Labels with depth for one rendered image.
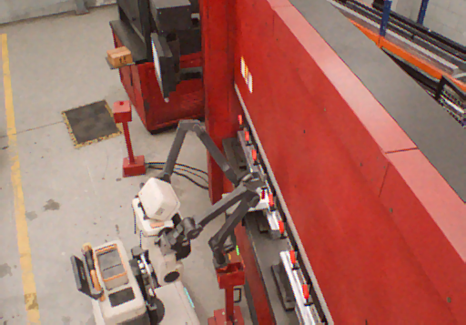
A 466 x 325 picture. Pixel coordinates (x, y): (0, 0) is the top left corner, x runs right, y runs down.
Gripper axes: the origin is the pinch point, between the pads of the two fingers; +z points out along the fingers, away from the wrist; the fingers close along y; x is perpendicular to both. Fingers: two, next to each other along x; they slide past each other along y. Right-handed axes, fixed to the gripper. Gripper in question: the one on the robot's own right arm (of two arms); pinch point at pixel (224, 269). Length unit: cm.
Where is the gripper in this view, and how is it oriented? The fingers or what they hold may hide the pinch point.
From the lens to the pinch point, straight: 267.7
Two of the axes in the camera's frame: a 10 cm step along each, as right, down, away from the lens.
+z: 2.2, 7.3, 6.5
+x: -2.4, -6.0, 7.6
